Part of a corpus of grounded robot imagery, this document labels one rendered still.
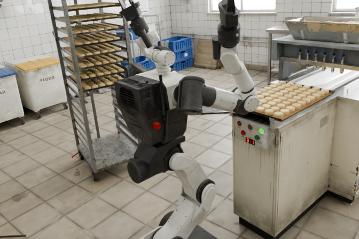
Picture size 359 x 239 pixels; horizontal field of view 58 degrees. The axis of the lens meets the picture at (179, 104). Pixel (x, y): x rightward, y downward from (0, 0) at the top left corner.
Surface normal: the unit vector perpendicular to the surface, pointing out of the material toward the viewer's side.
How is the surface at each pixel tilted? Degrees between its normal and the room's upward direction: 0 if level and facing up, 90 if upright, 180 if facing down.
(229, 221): 0
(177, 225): 33
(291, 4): 90
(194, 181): 90
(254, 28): 90
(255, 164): 90
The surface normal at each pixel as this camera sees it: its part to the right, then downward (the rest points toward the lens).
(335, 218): -0.07, -0.94
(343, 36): -0.65, 0.65
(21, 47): 0.76, 0.18
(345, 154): -0.76, 0.28
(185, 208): -0.47, -0.63
